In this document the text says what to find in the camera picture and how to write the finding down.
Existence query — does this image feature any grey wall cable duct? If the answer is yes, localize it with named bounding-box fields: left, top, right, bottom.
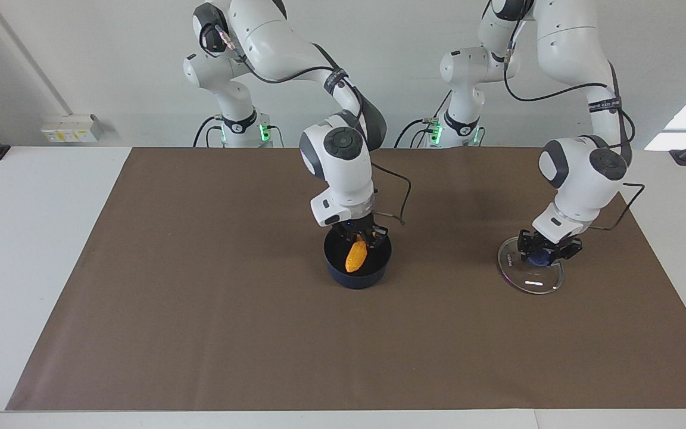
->
left=0, top=0, right=76, bottom=117

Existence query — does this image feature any brown table mat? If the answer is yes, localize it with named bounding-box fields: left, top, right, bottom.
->
left=5, top=147, right=686, bottom=412

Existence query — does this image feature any black base power cable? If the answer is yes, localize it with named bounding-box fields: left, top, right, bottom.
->
left=394, top=118, right=439, bottom=148
left=193, top=116, right=223, bottom=148

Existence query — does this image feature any glass lid with purple knob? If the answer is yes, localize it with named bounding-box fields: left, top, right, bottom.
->
left=497, top=235, right=565, bottom=296

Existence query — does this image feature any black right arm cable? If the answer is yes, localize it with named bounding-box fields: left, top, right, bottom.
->
left=200, top=18, right=412, bottom=227

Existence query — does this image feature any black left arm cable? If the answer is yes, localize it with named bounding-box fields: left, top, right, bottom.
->
left=503, top=12, right=646, bottom=233

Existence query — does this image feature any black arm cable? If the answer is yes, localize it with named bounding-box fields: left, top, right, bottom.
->
left=200, top=18, right=412, bottom=227
left=503, top=12, right=646, bottom=233

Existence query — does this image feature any dark pot with purple handle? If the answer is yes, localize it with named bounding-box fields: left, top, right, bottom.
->
left=323, top=226, right=393, bottom=291

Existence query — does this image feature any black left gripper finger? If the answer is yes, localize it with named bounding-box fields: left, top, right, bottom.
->
left=550, top=240, right=582, bottom=262
left=518, top=230, right=543, bottom=263

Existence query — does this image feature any white wall socket box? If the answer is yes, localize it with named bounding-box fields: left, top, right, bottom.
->
left=41, top=114, right=104, bottom=144

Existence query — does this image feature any yellow corn cob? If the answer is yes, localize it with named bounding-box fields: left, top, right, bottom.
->
left=345, top=234, right=369, bottom=273

